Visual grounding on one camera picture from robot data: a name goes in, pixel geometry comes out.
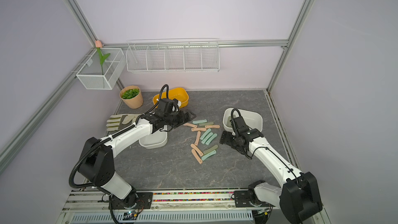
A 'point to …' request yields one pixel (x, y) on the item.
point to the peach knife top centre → (198, 129)
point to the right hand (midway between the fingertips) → (226, 140)
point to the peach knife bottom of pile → (200, 160)
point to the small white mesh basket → (103, 69)
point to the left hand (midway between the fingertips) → (192, 119)
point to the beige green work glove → (117, 122)
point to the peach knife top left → (190, 125)
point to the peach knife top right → (214, 126)
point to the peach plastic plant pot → (136, 102)
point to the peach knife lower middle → (197, 150)
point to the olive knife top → (208, 123)
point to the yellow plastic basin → (180, 94)
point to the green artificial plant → (130, 94)
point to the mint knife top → (201, 121)
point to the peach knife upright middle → (197, 139)
